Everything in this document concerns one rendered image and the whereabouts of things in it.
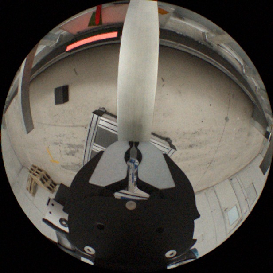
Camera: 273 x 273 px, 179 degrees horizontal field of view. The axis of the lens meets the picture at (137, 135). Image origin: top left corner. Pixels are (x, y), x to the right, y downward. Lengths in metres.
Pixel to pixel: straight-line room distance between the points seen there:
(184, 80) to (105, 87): 0.78
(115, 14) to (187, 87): 0.95
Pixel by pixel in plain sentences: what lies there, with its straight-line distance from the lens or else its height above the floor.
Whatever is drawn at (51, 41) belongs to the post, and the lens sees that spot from 0.40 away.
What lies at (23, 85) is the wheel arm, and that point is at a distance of 0.26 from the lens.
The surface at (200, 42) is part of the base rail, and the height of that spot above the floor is 0.70.
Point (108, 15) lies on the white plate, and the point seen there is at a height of 0.76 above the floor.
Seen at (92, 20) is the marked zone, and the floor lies 0.75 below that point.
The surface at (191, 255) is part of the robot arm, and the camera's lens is 0.65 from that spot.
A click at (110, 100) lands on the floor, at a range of 0.98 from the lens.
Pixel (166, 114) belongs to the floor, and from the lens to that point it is 1.02.
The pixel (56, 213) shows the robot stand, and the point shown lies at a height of 0.95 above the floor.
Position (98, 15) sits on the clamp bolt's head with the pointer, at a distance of 0.27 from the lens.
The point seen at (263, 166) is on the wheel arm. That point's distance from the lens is 0.24.
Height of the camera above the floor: 0.94
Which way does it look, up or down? 60 degrees down
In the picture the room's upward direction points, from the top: 180 degrees clockwise
